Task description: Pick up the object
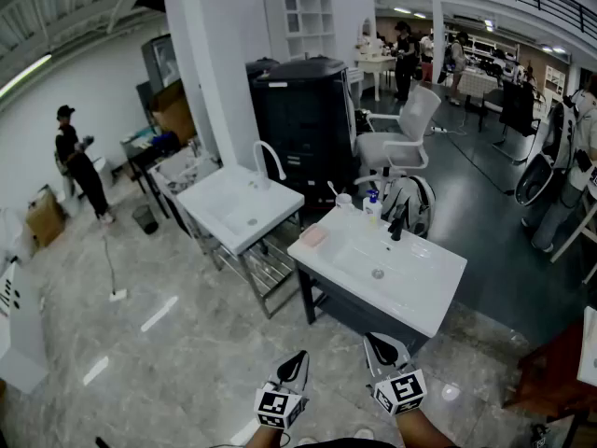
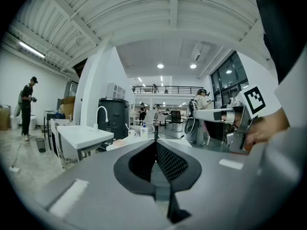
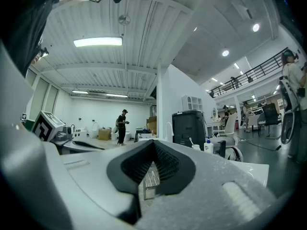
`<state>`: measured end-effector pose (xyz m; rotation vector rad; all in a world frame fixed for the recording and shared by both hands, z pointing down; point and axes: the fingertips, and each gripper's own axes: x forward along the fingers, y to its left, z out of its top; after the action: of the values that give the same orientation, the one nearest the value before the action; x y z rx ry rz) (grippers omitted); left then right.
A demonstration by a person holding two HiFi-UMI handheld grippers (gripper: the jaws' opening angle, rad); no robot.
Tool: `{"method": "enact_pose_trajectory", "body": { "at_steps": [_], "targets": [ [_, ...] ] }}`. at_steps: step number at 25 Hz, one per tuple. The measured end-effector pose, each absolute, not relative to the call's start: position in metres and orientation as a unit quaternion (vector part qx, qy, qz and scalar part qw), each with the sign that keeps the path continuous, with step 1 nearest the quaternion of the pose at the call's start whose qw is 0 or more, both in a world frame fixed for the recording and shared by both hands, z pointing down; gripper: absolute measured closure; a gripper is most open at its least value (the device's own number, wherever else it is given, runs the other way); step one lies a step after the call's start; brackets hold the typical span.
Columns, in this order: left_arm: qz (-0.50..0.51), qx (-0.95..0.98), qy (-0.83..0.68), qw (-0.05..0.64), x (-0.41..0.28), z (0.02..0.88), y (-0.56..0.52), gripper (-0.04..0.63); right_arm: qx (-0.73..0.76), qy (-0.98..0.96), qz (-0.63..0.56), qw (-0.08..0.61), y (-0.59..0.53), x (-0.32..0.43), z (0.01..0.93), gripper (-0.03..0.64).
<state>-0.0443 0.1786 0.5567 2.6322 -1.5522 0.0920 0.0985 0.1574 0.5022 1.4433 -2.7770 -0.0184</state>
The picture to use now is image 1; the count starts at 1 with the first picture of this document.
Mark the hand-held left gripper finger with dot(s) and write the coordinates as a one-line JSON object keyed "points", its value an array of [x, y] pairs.
{"points": [[280, 370], [304, 378]]}

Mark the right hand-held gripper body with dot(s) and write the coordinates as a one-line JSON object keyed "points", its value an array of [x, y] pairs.
{"points": [[401, 390]]}

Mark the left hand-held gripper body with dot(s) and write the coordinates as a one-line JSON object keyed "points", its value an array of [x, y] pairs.
{"points": [[277, 406]]}

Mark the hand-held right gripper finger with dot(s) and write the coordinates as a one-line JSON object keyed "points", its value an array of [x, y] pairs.
{"points": [[402, 355], [370, 367]]}

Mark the person's right forearm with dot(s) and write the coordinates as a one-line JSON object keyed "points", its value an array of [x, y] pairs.
{"points": [[422, 429]]}

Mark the person's left forearm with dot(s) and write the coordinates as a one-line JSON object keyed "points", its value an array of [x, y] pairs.
{"points": [[262, 439]]}

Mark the hand soap pump bottle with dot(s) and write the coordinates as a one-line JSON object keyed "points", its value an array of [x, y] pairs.
{"points": [[373, 210]]}

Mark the grey sink cabinet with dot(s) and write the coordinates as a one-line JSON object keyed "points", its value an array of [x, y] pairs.
{"points": [[354, 315]]}

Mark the person's white shoe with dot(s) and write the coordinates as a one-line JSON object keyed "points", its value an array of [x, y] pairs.
{"points": [[365, 434]]}

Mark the white ceramic sink basin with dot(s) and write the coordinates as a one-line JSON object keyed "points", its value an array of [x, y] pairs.
{"points": [[420, 292]]}

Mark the metal sink stand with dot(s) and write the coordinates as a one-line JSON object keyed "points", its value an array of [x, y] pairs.
{"points": [[261, 292]]}

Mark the black faucet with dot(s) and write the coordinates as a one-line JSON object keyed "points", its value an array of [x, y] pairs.
{"points": [[397, 224]]}

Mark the white and black backpack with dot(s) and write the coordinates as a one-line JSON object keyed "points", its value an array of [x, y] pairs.
{"points": [[412, 203]]}

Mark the brown wooden table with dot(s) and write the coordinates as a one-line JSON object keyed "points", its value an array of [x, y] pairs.
{"points": [[555, 376]]}

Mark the white mug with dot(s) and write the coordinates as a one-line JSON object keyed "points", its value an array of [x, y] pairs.
{"points": [[345, 203]]}

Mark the white power strip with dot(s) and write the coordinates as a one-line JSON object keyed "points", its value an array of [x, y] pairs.
{"points": [[118, 295]]}

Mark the white deep laundry sink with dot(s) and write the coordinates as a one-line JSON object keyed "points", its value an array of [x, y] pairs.
{"points": [[219, 201]]}

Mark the white toothbrush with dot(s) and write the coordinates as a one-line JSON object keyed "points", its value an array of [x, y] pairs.
{"points": [[332, 187]]}

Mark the white flat board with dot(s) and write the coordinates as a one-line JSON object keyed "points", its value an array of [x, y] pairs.
{"points": [[589, 348]]}

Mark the black mesh trash bin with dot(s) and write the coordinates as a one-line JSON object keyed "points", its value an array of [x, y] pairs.
{"points": [[145, 219]]}

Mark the white curved faucet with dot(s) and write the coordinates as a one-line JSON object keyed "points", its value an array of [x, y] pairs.
{"points": [[258, 166]]}

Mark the white mesh office chair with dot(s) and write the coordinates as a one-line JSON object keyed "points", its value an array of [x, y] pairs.
{"points": [[387, 143]]}

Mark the white long table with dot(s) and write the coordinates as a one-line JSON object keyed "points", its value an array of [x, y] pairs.
{"points": [[578, 231]]}

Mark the white egg-shaped chair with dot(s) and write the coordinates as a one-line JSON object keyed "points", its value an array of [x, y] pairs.
{"points": [[536, 180]]}

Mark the marble pattern sink counter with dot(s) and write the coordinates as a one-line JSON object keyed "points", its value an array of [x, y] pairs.
{"points": [[179, 171]]}

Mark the black plastic cabinet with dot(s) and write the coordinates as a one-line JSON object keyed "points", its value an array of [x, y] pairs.
{"points": [[298, 124]]}

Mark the dark desk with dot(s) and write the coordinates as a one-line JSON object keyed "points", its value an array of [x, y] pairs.
{"points": [[140, 154]]}

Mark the white panel board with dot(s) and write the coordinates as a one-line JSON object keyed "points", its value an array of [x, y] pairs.
{"points": [[21, 334]]}

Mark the black office chair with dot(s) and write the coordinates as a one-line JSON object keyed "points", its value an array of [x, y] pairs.
{"points": [[517, 105]]}

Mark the large cardboard box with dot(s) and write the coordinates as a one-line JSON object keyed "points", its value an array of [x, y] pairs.
{"points": [[175, 115]]}

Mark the small cardboard box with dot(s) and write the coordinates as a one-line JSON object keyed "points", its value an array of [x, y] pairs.
{"points": [[44, 219]]}

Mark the white vanity table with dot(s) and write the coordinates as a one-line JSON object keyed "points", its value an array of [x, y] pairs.
{"points": [[375, 63]]}

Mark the grey framed cabinet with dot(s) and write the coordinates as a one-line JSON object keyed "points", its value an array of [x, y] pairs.
{"points": [[161, 61]]}

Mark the white cubby shelf unit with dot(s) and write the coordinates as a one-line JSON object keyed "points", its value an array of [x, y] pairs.
{"points": [[280, 26]]}

